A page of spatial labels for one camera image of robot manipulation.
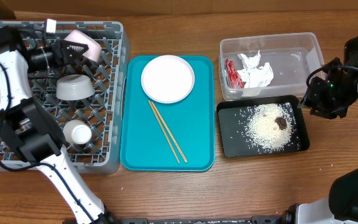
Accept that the wooden chopstick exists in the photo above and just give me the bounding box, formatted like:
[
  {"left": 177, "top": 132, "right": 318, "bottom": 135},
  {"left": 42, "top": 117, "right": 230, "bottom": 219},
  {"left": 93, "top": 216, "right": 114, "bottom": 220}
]
[
  {"left": 152, "top": 101, "right": 188, "bottom": 163},
  {"left": 148, "top": 100, "right": 180, "bottom": 164}
]

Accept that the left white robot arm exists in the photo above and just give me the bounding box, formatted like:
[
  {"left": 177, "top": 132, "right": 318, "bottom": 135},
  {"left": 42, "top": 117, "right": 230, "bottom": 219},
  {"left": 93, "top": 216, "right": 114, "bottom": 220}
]
[{"left": 0, "top": 20, "right": 119, "bottom": 223}]

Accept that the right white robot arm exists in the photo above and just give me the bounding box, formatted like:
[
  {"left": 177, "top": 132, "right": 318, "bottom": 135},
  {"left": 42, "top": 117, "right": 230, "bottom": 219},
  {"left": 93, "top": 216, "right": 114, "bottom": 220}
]
[{"left": 280, "top": 36, "right": 358, "bottom": 224}]

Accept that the grey shallow bowl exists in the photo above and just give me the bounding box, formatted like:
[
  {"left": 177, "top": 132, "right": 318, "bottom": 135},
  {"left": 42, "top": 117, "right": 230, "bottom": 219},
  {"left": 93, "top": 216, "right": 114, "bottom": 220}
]
[{"left": 56, "top": 74, "right": 95, "bottom": 101}]

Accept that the white paper cup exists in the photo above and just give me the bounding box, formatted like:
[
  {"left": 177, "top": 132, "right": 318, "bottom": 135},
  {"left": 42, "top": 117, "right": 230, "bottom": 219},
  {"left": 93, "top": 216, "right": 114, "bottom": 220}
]
[{"left": 63, "top": 119, "right": 92, "bottom": 144}]

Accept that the brown food chunk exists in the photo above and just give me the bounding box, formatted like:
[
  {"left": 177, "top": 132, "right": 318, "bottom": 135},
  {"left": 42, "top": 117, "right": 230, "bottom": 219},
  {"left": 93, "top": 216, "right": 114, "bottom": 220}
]
[{"left": 275, "top": 117, "right": 287, "bottom": 130}]

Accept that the black rectangular tray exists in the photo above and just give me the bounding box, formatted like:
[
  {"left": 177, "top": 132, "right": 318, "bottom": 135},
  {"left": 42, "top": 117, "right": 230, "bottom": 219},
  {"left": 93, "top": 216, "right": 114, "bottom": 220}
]
[{"left": 217, "top": 95, "right": 310, "bottom": 157}]

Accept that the grey plastic dish rack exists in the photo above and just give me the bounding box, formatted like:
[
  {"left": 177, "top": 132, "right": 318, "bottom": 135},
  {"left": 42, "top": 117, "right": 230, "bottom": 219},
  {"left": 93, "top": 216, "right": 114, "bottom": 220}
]
[{"left": 0, "top": 21, "right": 131, "bottom": 174}]

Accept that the teal plastic serving tray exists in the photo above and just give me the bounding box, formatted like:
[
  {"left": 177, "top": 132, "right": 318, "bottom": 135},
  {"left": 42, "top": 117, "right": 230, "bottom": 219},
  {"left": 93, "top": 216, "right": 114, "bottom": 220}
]
[{"left": 120, "top": 55, "right": 215, "bottom": 172}]

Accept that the white napkin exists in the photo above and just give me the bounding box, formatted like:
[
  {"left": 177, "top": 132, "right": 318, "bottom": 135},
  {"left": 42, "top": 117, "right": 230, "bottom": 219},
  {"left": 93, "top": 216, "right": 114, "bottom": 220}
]
[{"left": 237, "top": 51, "right": 274, "bottom": 88}]

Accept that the pile of white rice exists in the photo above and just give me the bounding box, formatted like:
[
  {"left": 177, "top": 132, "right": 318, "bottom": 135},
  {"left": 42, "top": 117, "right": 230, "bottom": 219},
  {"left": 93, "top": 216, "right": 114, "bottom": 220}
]
[{"left": 234, "top": 103, "right": 301, "bottom": 155}]

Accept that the large white round plate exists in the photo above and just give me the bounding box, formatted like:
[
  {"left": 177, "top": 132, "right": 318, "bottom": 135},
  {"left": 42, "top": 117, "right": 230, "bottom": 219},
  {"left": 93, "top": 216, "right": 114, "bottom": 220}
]
[{"left": 141, "top": 55, "right": 195, "bottom": 104}]

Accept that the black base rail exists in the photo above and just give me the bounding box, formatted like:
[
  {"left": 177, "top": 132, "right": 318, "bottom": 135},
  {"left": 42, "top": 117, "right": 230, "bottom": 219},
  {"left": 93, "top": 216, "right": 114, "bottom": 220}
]
[{"left": 119, "top": 215, "right": 286, "bottom": 224}]

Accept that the red snack wrapper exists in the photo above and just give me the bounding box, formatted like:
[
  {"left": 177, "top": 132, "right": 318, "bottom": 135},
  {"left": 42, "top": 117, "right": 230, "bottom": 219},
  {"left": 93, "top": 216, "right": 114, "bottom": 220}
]
[{"left": 224, "top": 58, "right": 244, "bottom": 89}]

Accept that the clear plastic waste bin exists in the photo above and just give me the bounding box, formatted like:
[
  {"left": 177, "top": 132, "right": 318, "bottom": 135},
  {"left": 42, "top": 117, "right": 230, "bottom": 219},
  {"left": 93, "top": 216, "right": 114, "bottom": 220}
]
[{"left": 219, "top": 32, "right": 324, "bottom": 101}]

